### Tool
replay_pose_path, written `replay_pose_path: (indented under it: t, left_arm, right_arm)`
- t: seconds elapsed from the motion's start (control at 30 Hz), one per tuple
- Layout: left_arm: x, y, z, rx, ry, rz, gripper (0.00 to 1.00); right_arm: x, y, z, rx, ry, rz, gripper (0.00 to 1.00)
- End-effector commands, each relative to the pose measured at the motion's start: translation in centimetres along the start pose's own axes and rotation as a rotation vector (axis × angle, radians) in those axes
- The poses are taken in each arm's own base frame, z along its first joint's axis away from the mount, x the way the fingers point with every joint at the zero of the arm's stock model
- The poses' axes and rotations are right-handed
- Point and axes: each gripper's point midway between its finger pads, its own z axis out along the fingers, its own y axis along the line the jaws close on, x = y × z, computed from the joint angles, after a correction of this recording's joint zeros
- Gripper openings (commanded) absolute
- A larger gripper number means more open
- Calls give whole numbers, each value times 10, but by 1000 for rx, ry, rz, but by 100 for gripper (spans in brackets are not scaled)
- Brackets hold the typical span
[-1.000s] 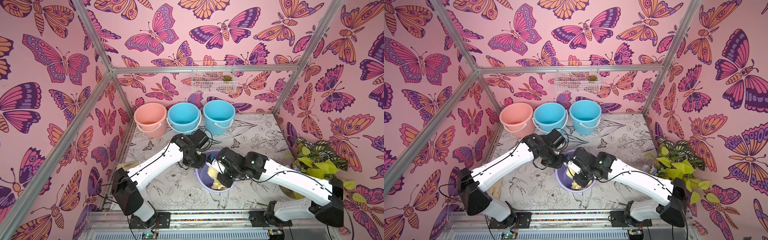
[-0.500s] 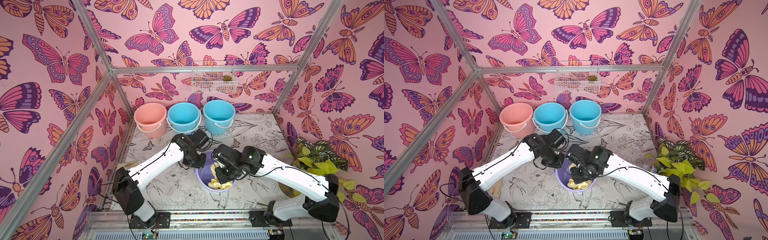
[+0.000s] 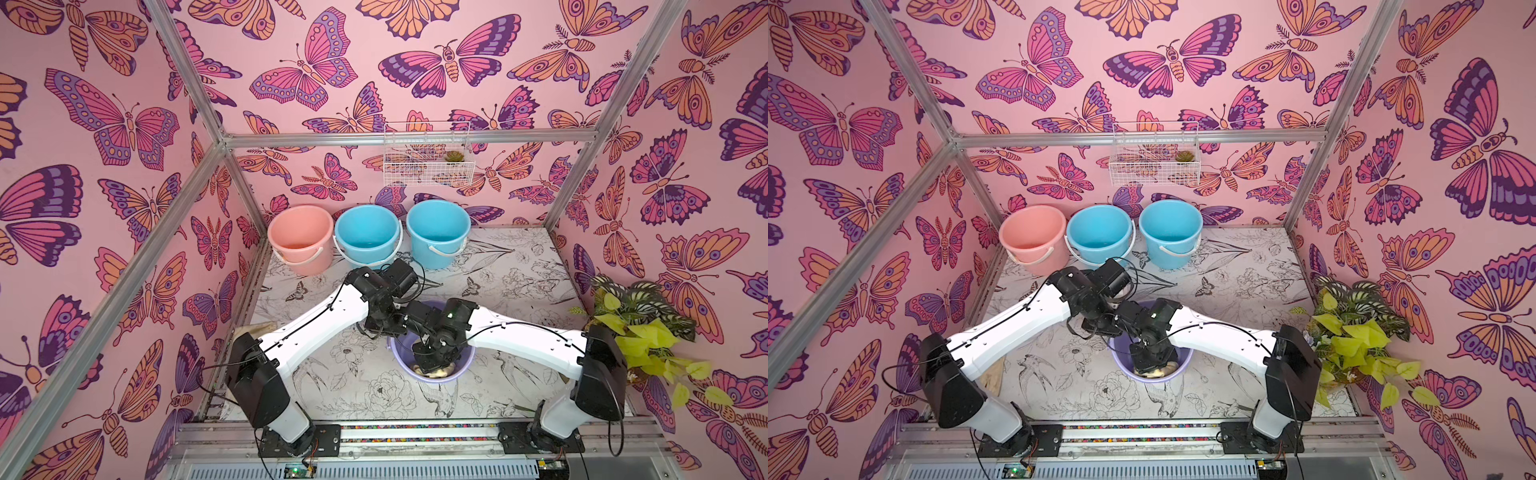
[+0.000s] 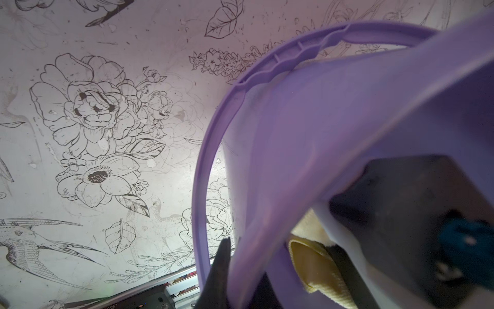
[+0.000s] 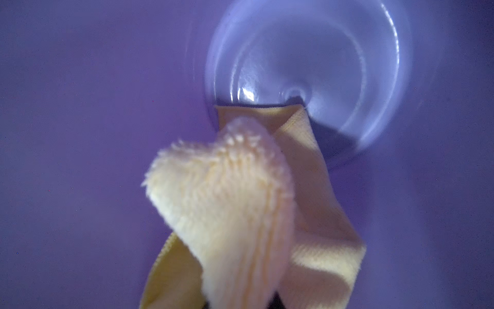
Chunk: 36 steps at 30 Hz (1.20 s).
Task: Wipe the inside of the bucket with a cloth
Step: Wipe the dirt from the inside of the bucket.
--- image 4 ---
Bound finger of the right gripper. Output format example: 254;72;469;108
325;245;380;309

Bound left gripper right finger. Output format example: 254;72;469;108
250;273;282;309

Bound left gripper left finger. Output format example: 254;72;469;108
195;238;231;309

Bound yellow microfiber cloth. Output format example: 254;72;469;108
286;209;357;308

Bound purple plastic bucket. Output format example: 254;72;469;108
192;10;493;308

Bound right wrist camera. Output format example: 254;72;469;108
311;154;493;308

